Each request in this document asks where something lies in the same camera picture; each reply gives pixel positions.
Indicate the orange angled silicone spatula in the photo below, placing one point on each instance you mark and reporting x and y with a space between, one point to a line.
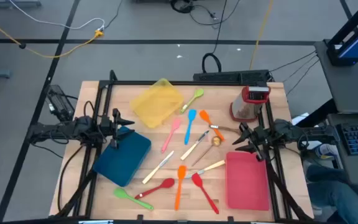
204 115

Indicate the silver metal bracket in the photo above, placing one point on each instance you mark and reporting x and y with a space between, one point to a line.
95 222

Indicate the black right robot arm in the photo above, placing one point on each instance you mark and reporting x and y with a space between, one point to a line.
291 130

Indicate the white blue labelled container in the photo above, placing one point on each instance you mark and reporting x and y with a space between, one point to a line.
325 151

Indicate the black desk leg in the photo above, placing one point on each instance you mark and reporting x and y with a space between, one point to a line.
319 113

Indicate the red silicone spatula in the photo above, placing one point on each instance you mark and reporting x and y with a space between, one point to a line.
197 180

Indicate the pink silicone spatula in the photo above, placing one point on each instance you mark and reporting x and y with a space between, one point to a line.
176 124

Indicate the gold metal spoon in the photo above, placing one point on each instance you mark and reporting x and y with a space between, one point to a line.
216 141

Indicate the black power strip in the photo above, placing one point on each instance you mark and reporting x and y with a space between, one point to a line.
228 76

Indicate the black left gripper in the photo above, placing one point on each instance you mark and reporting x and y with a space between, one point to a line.
107 126

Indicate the orange rounded silicone spatula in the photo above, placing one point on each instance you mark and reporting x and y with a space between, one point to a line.
181 171

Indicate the blue plastic bin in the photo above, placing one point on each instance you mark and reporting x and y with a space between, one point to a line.
123 161

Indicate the red silicone spoon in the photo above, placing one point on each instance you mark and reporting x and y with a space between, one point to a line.
167 183

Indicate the person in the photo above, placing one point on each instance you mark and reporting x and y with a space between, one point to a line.
337 193

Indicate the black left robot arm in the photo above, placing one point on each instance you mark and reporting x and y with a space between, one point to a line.
73 127

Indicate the red translucent plastic bin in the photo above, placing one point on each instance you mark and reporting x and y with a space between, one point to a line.
247 183

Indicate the black mesh power supply box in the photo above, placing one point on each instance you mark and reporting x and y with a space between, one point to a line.
59 104

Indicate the green silicone spatula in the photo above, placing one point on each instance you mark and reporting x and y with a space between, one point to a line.
120 193

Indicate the grey keyboard desk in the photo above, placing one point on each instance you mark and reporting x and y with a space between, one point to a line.
334 119

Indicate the yellow translucent plastic bin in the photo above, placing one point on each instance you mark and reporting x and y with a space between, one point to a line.
155 104

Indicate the light green silicone spoon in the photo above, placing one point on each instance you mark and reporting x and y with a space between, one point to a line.
199 92

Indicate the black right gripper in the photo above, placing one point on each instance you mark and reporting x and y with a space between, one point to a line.
261 137

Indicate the black aluminium table frame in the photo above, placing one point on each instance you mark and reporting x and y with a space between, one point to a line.
120 82

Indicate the blue silicone spatula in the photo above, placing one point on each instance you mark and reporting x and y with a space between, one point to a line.
191 115

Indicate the metal box grater red trim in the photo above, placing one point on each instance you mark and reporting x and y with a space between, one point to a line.
244 109

